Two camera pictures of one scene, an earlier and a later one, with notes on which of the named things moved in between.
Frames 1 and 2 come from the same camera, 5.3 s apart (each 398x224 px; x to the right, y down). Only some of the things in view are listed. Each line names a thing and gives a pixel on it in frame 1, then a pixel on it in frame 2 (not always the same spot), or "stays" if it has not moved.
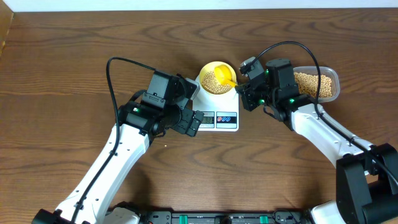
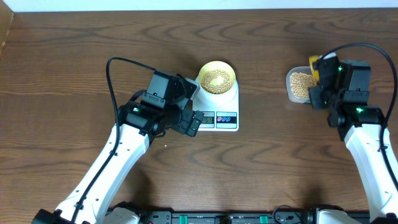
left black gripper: (186, 116) stays
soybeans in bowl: (211, 84) stays
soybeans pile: (307, 84) stays
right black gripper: (247, 94) → (316, 102)
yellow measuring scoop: (224, 75) → (314, 73)
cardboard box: (6, 18) stays
